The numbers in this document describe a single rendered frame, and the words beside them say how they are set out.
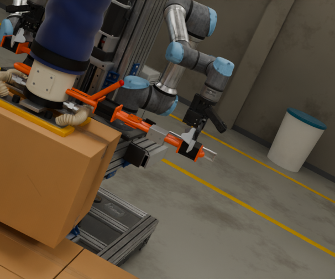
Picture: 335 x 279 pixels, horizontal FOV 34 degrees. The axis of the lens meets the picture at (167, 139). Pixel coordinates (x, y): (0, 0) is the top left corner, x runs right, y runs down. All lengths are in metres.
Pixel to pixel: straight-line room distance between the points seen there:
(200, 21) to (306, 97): 5.76
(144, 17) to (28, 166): 0.95
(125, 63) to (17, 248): 0.99
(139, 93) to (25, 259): 0.85
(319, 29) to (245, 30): 1.04
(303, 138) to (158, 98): 5.06
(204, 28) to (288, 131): 5.13
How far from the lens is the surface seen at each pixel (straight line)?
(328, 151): 8.13
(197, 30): 2.38
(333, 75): 8.01
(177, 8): 2.30
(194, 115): 2.00
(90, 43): 2.07
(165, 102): 2.47
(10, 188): 2.12
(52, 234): 2.11
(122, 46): 2.64
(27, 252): 2.29
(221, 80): 1.97
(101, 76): 2.61
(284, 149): 7.46
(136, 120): 2.05
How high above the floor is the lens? 1.77
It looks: 16 degrees down
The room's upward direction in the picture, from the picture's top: 25 degrees clockwise
